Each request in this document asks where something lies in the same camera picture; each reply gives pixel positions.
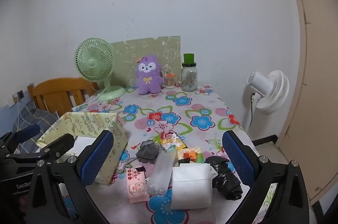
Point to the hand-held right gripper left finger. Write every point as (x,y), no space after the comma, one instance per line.
(99,158)

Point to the yellow cartoon tissue packet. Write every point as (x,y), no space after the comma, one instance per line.
(171,140)

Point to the striped cloth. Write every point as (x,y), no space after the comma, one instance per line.
(148,168)

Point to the purple plush toy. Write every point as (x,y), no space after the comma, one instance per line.
(149,76)

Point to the green patterned board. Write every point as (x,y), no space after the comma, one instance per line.
(158,49)

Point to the toothpick jar with orange lid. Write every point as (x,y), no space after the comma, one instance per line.
(169,81)

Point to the white tissue pack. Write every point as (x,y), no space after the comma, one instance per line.
(191,187)

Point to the white standing fan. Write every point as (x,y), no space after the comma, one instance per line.
(272,91)

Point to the green desk fan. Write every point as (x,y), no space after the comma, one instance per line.
(92,62)

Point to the grey socks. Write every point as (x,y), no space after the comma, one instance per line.
(148,152)

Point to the glass jar with green lid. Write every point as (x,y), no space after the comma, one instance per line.
(189,78)

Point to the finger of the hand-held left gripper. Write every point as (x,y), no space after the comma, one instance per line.
(60,143)
(26,131)

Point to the floral tablecloth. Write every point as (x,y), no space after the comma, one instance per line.
(206,107)

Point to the pink cartoon packet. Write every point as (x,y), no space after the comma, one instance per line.
(136,184)

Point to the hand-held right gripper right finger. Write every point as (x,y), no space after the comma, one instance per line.
(237,158)

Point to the plaid bedding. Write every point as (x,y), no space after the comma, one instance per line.
(34,115)

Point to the small orange print packet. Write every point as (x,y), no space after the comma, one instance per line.
(191,154)

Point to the yellow patterned box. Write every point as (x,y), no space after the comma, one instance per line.
(87,121)

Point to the clear plastic bottle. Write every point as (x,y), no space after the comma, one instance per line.
(162,168)

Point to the black plastic bag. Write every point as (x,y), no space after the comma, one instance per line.
(224,179)

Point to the beige door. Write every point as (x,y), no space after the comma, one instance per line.
(317,81)

